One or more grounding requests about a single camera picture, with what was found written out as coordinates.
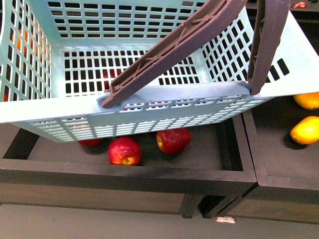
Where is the brown basket handle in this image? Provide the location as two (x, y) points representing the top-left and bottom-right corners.
(102, 0), (290, 109)

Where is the light blue plastic basket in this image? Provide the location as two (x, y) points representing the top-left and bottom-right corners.
(0, 0), (319, 142)

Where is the red apple under basket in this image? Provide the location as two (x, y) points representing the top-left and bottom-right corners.
(78, 138), (103, 147)

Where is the dark wooden mango crate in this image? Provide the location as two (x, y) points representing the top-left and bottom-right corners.
(201, 94), (319, 225)

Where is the yellow mango lower right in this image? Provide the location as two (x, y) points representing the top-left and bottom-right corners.
(290, 116), (319, 145)

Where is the yellow mango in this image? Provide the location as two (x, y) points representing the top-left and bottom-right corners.
(293, 92), (319, 110)
(290, 116), (319, 145)

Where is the yellow mango upper right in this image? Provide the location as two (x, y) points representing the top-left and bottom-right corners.
(293, 92), (319, 110)

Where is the red apple front right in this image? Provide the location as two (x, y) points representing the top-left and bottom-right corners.
(156, 128), (191, 155)

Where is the red apple front left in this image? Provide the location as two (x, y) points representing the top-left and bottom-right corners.
(108, 136), (142, 166)

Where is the dark wooden apple crate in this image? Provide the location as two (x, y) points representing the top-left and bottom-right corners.
(0, 116), (257, 218)

